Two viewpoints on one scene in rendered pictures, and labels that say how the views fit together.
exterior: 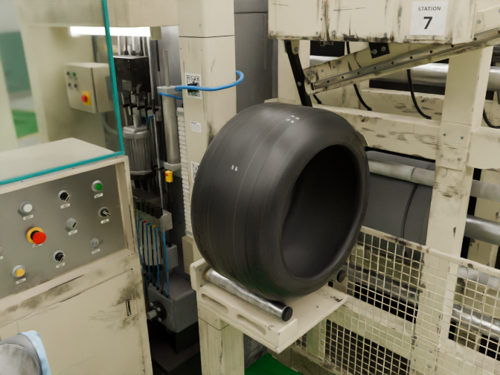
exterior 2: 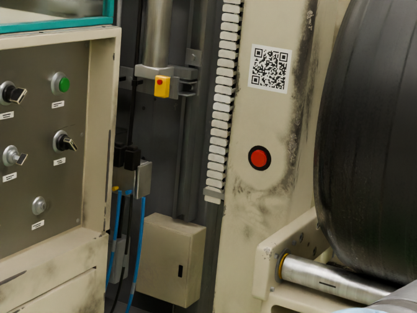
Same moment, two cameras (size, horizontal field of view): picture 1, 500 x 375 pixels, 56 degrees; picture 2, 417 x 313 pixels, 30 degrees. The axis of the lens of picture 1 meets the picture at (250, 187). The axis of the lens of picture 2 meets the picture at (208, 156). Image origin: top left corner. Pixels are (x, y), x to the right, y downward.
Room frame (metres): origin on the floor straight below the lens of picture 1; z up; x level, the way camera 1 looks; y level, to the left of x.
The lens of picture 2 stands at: (0.24, 0.63, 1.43)
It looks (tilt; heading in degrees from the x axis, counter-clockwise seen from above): 16 degrees down; 343
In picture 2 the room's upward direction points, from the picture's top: 5 degrees clockwise
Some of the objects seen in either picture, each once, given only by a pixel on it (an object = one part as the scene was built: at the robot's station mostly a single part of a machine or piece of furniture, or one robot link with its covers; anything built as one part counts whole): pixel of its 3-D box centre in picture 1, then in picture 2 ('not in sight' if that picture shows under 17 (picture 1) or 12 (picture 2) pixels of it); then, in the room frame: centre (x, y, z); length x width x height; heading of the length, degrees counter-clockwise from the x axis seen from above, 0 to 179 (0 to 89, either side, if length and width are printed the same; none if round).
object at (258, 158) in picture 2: not in sight; (260, 158); (1.48, 0.17, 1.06); 0.03 x 0.02 x 0.03; 46
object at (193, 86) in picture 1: (208, 82); not in sight; (1.53, 0.12, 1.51); 0.19 x 0.19 x 0.06; 46
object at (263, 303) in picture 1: (245, 292); (378, 294); (1.26, 0.02, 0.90); 0.35 x 0.05 x 0.05; 46
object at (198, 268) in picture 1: (236, 257); (306, 240); (1.49, 0.05, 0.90); 0.40 x 0.03 x 0.10; 136
